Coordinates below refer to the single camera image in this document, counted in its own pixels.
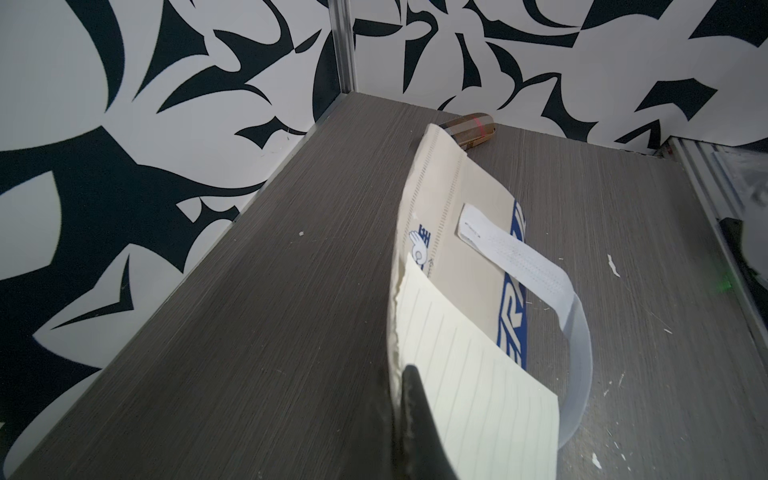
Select blue white paper bag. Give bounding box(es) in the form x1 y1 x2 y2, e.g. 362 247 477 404
391 124 593 446

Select white paper receipt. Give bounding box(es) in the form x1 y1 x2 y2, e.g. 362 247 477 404
394 258 559 479

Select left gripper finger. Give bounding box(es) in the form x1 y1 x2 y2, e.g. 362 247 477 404
393 365 457 480

